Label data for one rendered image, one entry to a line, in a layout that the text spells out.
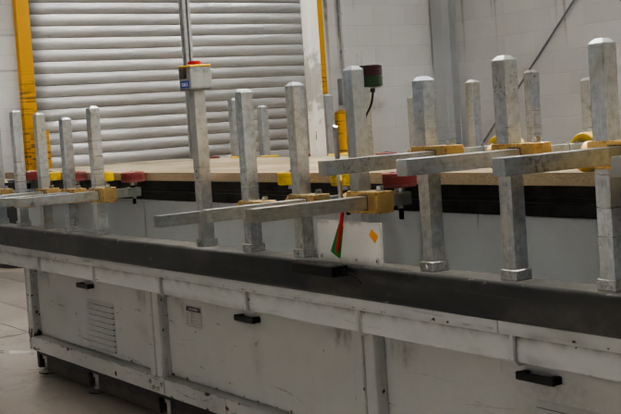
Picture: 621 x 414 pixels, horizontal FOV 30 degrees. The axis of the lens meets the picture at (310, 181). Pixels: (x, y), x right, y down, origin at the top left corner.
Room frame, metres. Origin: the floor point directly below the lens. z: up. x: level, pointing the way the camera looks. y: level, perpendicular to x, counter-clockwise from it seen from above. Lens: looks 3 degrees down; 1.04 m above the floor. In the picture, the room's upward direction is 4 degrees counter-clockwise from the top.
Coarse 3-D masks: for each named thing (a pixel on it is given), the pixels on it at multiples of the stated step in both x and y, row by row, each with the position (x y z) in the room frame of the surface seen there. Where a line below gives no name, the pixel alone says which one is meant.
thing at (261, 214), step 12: (396, 192) 2.69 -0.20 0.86; (408, 192) 2.70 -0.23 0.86; (288, 204) 2.53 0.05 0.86; (300, 204) 2.53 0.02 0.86; (312, 204) 2.55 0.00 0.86; (324, 204) 2.57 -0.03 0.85; (336, 204) 2.59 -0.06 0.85; (348, 204) 2.61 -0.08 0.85; (360, 204) 2.62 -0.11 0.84; (396, 204) 2.68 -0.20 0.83; (252, 216) 2.46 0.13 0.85; (264, 216) 2.48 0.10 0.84; (276, 216) 2.50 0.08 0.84; (288, 216) 2.51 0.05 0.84; (300, 216) 2.53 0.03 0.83
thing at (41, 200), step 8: (80, 192) 3.85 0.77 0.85; (88, 192) 3.86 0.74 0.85; (96, 192) 3.87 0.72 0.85; (120, 192) 3.92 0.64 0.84; (128, 192) 3.94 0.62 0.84; (136, 192) 3.95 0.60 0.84; (16, 200) 3.74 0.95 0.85; (24, 200) 3.74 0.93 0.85; (32, 200) 3.75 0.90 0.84; (40, 200) 3.76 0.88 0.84; (48, 200) 3.78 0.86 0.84; (56, 200) 3.80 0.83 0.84; (64, 200) 3.81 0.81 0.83; (72, 200) 3.83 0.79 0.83; (80, 200) 3.84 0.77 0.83; (88, 200) 3.86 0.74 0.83; (96, 200) 3.87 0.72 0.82
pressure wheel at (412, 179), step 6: (384, 174) 2.69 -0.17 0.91; (390, 174) 2.67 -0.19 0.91; (396, 174) 2.67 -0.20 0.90; (384, 180) 2.69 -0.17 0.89; (390, 180) 2.67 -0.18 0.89; (396, 180) 2.67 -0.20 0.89; (402, 180) 2.67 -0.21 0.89; (408, 180) 2.67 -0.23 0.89; (414, 180) 2.69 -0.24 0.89; (384, 186) 2.69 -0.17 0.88; (390, 186) 2.68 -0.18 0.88; (396, 186) 2.67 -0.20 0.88; (402, 186) 2.67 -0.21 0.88; (408, 186) 2.67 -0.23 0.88; (414, 186) 2.69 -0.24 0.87; (402, 210) 2.70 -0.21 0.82; (402, 216) 2.70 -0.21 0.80
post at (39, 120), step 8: (40, 120) 4.34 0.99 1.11; (40, 128) 4.34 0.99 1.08; (40, 136) 4.34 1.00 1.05; (40, 144) 4.33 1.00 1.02; (40, 152) 4.33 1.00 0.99; (40, 160) 4.33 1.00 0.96; (40, 168) 4.33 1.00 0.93; (48, 168) 4.35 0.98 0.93; (40, 176) 4.33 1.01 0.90; (48, 176) 4.35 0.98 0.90; (40, 184) 4.34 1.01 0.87; (48, 184) 4.34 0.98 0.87; (40, 208) 4.35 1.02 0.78; (48, 208) 4.34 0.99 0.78; (48, 216) 4.34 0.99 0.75
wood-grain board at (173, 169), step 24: (120, 168) 4.61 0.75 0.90; (144, 168) 4.41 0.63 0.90; (168, 168) 4.22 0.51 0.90; (192, 168) 4.05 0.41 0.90; (216, 168) 3.90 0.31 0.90; (264, 168) 3.62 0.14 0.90; (288, 168) 3.50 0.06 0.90; (312, 168) 3.38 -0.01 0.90; (480, 168) 2.74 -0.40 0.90; (576, 168) 2.47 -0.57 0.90
